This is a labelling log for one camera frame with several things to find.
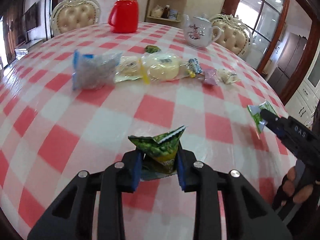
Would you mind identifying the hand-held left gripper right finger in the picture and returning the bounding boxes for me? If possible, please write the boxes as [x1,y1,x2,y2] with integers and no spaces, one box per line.
[176,150,293,240]

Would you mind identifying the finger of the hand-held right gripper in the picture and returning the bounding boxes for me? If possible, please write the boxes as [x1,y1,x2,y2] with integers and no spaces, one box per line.
[259,109,288,140]

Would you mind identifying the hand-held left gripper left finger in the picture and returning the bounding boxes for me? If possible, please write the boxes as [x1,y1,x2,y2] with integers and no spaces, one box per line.
[27,151,145,240]

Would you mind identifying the person's right hand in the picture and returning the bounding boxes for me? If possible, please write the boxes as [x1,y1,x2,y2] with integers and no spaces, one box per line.
[281,166,308,206]

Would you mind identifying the white pale yellow packet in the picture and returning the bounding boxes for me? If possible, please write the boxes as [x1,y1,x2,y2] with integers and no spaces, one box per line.
[217,69,241,83]

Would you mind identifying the dark refrigerator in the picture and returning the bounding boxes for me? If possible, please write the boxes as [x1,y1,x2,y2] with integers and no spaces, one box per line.
[270,32,308,94]

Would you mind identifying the red white checked tablecloth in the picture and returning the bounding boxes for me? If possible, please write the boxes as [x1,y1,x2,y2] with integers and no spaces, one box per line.
[0,21,300,240]

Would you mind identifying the small purple snack packet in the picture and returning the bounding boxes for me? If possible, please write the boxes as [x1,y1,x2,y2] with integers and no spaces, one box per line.
[202,69,217,86]

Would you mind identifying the beige tufted dining chair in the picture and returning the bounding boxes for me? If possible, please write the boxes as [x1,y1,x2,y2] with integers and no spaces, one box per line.
[51,0,101,36]
[209,14,253,57]

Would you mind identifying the small blue white packet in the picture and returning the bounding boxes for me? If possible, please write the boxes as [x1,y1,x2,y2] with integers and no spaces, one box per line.
[186,58,202,75]

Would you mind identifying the wooden framed glass partition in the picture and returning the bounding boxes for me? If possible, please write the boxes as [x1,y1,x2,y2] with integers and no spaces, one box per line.
[222,0,313,100]

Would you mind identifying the white green cake packet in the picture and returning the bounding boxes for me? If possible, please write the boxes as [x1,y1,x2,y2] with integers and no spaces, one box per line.
[113,56,144,83]

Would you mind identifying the yellow round cake packet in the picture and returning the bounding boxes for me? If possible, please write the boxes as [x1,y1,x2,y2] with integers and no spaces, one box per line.
[140,53,182,84]

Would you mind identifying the blue seed snack packet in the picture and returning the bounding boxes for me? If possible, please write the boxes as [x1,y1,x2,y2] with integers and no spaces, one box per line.
[72,50,123,91]

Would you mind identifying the white floral teapot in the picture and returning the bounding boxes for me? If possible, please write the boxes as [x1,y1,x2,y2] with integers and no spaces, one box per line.
[182,14,223,49]

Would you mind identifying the pale bag on shelf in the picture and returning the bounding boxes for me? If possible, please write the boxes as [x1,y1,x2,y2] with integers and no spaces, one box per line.
[151,4,164,18]

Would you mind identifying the red thermos jug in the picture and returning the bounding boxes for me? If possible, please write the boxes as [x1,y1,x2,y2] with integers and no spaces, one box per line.
[108,0,139,34]

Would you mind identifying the white television cabinet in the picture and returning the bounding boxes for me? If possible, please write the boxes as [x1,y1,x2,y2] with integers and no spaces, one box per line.
[14,39,43,61]

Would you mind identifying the black television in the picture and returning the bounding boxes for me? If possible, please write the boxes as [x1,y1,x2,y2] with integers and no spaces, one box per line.
[23,2,42,33]

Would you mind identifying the wooden wall shelf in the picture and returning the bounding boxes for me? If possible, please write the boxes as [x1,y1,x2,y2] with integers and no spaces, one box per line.
[146,0,188,23]

